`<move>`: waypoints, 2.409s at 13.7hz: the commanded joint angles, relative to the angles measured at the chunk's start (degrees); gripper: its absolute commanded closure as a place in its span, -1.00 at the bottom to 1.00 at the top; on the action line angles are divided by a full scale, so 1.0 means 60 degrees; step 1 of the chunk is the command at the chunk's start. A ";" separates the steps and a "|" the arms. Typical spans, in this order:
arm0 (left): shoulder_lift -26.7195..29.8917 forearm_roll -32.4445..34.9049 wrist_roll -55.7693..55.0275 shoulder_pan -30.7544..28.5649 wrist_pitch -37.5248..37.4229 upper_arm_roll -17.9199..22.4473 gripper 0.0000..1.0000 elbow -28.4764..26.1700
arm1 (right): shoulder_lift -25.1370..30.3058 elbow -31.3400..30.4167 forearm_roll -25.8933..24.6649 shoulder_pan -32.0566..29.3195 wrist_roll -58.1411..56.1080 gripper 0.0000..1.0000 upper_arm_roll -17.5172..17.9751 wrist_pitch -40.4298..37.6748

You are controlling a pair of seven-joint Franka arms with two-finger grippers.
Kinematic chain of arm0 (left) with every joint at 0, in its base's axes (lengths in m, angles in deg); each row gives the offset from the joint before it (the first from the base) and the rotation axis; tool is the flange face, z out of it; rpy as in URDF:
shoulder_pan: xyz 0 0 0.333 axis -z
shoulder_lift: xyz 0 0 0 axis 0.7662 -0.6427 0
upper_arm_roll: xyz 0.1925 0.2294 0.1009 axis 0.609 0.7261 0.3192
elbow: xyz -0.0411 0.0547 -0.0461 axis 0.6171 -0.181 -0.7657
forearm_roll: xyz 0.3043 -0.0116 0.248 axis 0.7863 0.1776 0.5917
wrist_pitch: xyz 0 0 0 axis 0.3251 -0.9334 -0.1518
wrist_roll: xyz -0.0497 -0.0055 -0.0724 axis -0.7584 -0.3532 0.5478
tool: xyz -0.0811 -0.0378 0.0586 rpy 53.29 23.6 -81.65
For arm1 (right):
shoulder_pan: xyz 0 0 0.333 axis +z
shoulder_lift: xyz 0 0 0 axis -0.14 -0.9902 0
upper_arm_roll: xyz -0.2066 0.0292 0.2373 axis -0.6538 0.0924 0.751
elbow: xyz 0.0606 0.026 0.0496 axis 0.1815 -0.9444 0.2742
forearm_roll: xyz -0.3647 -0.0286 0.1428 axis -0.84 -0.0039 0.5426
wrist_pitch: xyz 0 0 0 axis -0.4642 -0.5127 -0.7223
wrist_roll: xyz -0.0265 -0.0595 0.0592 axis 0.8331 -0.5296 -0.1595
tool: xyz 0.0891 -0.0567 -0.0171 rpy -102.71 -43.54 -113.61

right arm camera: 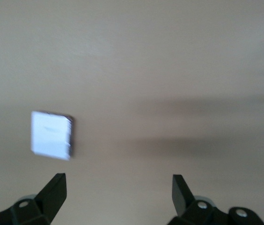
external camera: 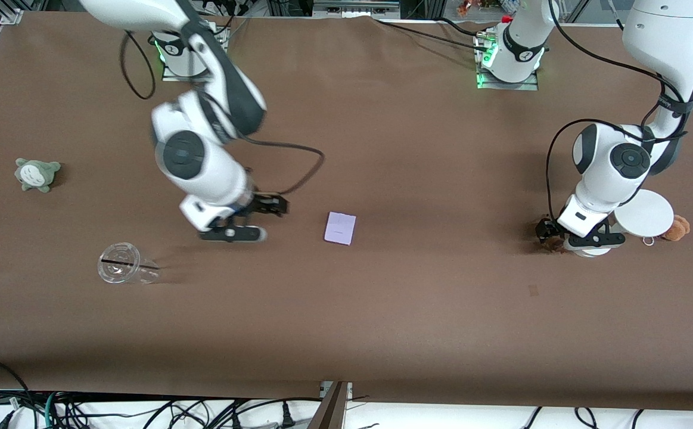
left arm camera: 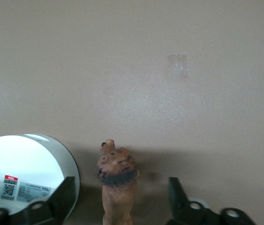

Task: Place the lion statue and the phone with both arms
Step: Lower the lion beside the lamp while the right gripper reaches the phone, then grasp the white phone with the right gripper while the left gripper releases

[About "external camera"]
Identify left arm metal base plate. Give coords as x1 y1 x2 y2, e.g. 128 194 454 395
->
476 30 539 91

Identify clear plastic cup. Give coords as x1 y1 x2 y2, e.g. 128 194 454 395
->
97 242 160 285

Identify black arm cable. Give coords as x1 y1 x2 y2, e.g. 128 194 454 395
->
120 30 326 197
546 0 693 224

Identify brown plush keychain toy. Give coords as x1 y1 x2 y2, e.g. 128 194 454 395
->
662 215 691 242

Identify grey green plush toy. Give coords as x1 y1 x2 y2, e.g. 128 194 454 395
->
14 158 62 193

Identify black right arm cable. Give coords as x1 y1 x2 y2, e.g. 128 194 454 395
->
120 30 326 197

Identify aluminium corner profile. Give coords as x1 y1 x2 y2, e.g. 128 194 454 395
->
0 0 25 26

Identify lavender paper card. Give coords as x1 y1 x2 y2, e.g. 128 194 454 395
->
324 212 357 246

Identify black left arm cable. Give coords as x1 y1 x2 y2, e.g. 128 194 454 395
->
546 0 693 224

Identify white round desk lamp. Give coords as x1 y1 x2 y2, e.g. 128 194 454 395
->
571 189 675 258

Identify black drinking straw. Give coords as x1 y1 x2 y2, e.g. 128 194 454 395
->
101 258 160 270

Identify aluminium frame rack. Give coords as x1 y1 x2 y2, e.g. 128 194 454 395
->
266 0 403 18

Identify teal cable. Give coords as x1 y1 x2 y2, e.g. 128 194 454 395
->
44 391 60 429

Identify brown table cover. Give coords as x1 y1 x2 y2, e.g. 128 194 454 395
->
0 11 693 412

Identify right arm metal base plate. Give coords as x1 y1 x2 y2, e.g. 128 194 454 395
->
161 24 229 82

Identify black base power cable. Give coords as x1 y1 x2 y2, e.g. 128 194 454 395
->
376 18 497 49

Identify aluminium support post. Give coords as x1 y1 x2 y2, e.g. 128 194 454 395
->
307 381 353 429

